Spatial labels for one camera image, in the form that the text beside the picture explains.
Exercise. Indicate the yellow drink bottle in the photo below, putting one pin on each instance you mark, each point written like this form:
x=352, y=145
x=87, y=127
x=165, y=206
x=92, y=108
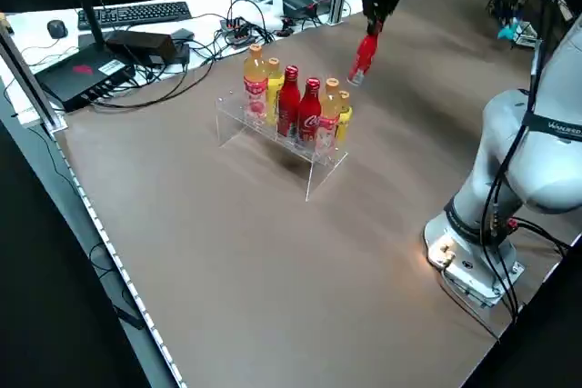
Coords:
x=344, y=120
x=273, y=88

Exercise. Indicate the black mouse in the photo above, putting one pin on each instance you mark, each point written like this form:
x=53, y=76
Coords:
x=57, y=28

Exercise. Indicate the red cola bottle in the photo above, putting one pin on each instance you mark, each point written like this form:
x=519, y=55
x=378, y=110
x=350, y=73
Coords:
x=364, y=58
x=288, y=97
x=310, y=115

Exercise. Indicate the black box device red logo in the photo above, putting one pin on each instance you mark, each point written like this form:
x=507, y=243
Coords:
x=82, y=74

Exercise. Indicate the clear acrylic shelf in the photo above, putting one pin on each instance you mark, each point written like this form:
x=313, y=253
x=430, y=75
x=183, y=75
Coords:
x=254, y=133

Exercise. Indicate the dark brown box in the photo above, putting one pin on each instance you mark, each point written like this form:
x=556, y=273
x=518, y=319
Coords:
x=141, y=44

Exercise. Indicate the usb hub with plugs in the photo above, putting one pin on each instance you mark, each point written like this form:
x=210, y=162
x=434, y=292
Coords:
x=237, y=31

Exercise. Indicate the black keyboard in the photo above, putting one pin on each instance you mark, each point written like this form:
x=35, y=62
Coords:
x=134, y=14

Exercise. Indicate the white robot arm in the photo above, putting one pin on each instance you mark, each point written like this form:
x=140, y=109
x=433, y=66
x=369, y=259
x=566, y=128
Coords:
x=514, y=133

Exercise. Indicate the aluminium frame profile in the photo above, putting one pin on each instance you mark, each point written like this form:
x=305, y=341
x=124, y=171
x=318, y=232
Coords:
x=34, y=74

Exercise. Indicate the white yellow snack box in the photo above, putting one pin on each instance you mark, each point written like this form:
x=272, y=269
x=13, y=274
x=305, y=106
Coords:
x=529, y=36

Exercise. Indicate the teal chips packet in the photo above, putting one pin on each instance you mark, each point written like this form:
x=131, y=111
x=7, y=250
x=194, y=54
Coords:
x=508, y=31

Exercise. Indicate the orange tea bottle red label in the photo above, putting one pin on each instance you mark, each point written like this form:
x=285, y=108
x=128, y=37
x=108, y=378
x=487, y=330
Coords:
x=329, y=104
x=254, y=79

